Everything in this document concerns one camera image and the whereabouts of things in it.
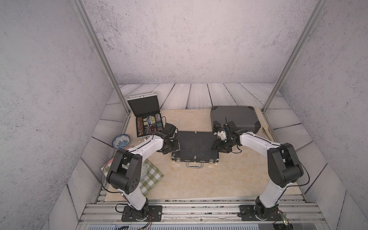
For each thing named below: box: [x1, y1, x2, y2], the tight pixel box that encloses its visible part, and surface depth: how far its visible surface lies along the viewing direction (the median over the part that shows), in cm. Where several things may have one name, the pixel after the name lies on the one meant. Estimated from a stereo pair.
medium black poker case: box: [171, 131, 219, 169], surface depth 92 cm
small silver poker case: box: [126, 92, 165, 140], surface depth 110 cm
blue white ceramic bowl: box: [111, 134, 131, 150], surface depth 101 cm
